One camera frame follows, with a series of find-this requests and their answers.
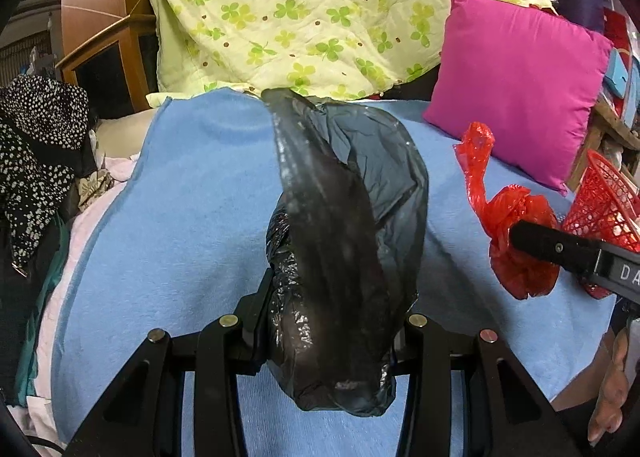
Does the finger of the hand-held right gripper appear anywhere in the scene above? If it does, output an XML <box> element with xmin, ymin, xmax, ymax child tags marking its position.
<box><xmin>509</xmin><ymin>220</ymin><xmax>606</xmax><ymax>284</ymax></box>

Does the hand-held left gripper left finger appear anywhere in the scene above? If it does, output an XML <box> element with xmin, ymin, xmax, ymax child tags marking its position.
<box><xmin>62</xmin><ymin>264</ymin><xmax>276</xmax><ymax>457</ymax></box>

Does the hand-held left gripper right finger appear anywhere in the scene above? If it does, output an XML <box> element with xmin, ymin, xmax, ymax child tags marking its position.
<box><xmin>390</xmin><ymin>314</ymin><xmax>583</xmax><ymax>457</ymax></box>

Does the red balled plastic bag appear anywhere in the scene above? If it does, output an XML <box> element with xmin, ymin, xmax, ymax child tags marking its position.
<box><xmin>454</xmin><ymin>121</ymin><xmax>560</xmax><ymax>300</ymax></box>

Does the red plastic mesh basket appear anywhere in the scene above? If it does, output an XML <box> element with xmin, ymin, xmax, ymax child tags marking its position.
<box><xmin>560</xmin><ymin>150</ymin><xmax>640</xmax><ymax>300</ymax></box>

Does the black knotted plastic bag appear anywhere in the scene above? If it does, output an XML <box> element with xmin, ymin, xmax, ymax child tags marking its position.
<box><xmin>260</xmin><ymin>87</ymin><xmax>431</xmax><ymax>418</ymax></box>

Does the person's right hand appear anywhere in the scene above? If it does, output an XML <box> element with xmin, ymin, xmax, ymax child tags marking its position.
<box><xmin>587</xmin><ymin>331</ymin><xmax>633</xmax><ymax>447</ymax></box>

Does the blue blanket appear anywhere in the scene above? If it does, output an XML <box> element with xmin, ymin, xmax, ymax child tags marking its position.
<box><xmin>50</xmin><ymin>87</ymin><xmax>618</xmax><ymax>457</ymax></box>

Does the magenta pillow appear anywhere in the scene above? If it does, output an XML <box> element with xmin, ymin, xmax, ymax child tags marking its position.
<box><xmin>422</xmin><ymin>0</ymin><xmax>615</xmax><ymax>195</ymax></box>

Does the pale pink bed sheet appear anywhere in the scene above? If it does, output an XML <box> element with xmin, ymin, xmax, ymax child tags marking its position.
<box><xmin>10</xmin><ymin>152</ymin><xmax>151</xmax><ymax>438</ymax></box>

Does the floral crumpled cloth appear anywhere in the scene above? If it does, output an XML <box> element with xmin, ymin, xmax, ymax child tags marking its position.
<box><xmin>75</xmin><ymin>170</ymin><xmax>116</xmax><ymax>210</ymax></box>

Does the teal cloth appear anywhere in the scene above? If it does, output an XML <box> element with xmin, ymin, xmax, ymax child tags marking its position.
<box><xmin>15</xmin><ymin>217</ymin><xmax>71</xmax><ymax>398</ymax></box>

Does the cream pillow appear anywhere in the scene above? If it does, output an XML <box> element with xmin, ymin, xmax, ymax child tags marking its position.
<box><xmin>95</xmin><ymin>107</ymin><xmax>156</xmax><ymax>158</ymax></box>

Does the black white-spotted garment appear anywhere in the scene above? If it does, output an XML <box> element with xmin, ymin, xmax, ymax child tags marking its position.
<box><xmin>0</xmin><ymin>74</ymin><xmax>91</xmax><ymax>278</ymax></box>

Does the green clover print quilt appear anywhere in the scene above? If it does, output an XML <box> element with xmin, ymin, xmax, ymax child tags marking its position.
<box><xmin>147</xmin><ymin>0</ymin><xmax>556</xmax><ymax>103</ymax></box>

